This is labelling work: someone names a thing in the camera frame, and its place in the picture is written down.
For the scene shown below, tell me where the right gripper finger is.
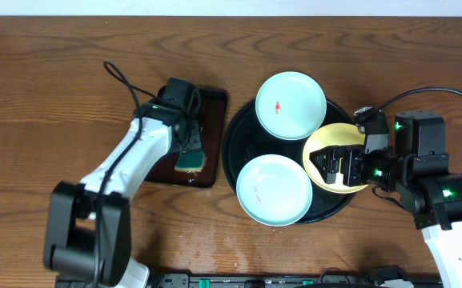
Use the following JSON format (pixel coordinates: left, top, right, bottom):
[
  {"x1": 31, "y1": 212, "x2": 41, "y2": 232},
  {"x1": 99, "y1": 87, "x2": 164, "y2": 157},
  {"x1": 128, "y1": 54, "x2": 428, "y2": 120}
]
[
  {"x1": 309, "y1": 146, "x2": 346, "y2": 170},
  {"x1": 318, "y1": 159, "x2": 340, "y2": 184}
]

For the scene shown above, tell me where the yellow plate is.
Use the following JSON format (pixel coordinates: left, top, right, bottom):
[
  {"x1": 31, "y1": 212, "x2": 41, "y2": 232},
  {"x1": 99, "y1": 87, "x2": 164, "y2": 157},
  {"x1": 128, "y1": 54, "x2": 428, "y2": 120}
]
[{"x1": 302, "y1": 123, "x2": 366, "y2": 194}]

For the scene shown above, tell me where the green yellow sponge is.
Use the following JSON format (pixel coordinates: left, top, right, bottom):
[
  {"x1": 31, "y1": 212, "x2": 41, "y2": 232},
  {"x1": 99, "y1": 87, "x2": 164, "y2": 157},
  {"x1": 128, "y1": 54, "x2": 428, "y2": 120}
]
[{"x1": 175, "y1": 151, "x2": 206, "y2": 173}]

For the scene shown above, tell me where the light blue front plate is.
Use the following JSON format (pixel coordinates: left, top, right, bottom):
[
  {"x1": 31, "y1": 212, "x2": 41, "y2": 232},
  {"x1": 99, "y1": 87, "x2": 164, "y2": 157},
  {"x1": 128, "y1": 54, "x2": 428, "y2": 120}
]
[{"x1": 236, "y1": 154, "x2": 313, "y2": 226}]

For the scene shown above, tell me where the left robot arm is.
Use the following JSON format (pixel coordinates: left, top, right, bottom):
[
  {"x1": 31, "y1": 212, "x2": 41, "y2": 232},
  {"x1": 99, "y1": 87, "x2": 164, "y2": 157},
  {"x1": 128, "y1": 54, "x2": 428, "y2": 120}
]
[{"x1": 43, "y1": 104, "x2": 199, "y2": 287}]

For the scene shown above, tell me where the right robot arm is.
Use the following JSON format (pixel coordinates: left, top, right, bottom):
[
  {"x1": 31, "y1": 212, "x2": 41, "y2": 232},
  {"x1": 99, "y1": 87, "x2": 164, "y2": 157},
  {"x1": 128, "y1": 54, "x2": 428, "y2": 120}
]
[{"x1": 309, "y1": 110, "x2": 462, "y2": 287}]

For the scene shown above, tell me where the black rectangular water tray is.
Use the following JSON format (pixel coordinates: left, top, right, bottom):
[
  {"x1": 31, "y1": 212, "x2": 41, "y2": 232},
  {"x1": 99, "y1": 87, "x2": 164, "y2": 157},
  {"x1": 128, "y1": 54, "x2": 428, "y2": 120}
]
[{"x1": 145, "y1": 89, "x2": 227, "y2": 188}]

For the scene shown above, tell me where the black round tray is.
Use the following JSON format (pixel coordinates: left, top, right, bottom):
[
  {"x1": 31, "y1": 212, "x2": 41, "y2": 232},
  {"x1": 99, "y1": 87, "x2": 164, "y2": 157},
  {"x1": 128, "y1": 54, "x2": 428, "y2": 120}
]
[{"x1": 222, "y1": 100, "x2": 356, "y2": 224}]

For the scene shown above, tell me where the light blue plate ketchup stain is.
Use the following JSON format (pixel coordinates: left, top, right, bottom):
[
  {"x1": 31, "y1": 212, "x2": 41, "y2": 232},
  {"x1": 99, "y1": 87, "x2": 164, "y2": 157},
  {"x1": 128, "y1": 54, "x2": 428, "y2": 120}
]
[{"x1": 255, "y1": 71, "x2": 327, "y2": 141}]

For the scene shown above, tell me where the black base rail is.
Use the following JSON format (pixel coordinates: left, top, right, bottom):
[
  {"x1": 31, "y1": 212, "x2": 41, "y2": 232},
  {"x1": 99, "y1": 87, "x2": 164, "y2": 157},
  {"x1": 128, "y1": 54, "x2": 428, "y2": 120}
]
[{"x1": 146, "y1": 274, "x2": 443, "y2": 288}]

